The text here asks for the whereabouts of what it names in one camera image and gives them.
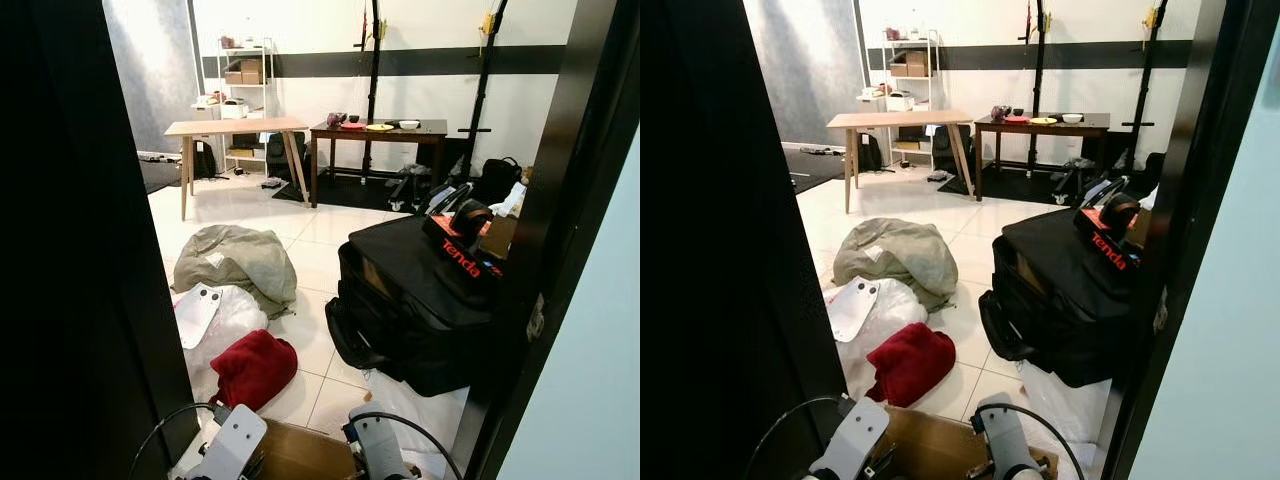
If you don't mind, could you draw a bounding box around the white shelf rack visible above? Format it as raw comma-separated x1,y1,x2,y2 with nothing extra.
879,27,944,156
214,36,279,166

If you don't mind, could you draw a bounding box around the brown cardboard box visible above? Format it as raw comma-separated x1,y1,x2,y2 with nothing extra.
195,415,373,480
845,404,1061,480

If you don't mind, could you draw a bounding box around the round black device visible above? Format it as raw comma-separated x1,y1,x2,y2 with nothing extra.
1097,191,1144,237
449,198,495,243

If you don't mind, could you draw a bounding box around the black luggage bag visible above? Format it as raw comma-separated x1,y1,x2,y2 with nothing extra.
978,206,1153,389
324,214,503,398

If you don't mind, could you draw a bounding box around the grey cloth bag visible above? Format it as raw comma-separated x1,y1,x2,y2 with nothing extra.
171,224,299,319
831,216,960,313

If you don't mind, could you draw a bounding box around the flat white plastic bag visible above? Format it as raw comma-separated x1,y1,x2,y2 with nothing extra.
1014,358,1114,447
363,368,471,480

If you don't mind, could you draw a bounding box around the bulging white plastic bag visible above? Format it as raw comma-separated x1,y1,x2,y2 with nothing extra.
172,284,270,403
824,277,927,403

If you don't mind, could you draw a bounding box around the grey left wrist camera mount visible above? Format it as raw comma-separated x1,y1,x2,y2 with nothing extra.
806,396,892,480
184,404,269,480

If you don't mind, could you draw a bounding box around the red cloth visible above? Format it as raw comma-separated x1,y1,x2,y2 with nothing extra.
208,329,299,413
864,321,958,409

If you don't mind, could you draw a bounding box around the black floor mat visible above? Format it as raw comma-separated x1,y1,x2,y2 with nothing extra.
937,163,1106,207
783,148,846,196
137,157,184,196
272,172,446,214

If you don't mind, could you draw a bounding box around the black door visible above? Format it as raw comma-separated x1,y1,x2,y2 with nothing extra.
0,0,201,480
640,0,849,480

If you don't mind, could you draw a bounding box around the grey wheeled device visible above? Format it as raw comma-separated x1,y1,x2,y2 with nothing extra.
1052,158,1101,206
387,163,435,212

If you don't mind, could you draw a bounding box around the black Tenda box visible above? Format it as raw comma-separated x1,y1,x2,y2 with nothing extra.
1074,205,1151,272
421,212,507,282

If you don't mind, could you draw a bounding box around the black door frame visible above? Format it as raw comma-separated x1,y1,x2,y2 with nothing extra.
1100,0,1280,480
465,0,641,480

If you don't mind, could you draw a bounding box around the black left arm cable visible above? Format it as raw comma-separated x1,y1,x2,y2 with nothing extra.
127,402,217,480
745,395,853,480

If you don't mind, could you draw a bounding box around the light wood table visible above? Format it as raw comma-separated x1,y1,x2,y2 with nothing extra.
164,116,312,222
826,109,977,215

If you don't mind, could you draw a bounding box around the white perforated bracket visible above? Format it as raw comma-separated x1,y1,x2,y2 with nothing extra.
827,276,882,345
173,283,224,351

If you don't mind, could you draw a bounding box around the dark wood table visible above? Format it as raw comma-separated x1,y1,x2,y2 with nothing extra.
972,112,1112,202
309,119,450,210

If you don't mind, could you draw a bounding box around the black stand pole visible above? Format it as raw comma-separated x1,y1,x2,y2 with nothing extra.
462,0,511,166
353,0,388,183
1018,0,1053,179
1122,0,1173,173

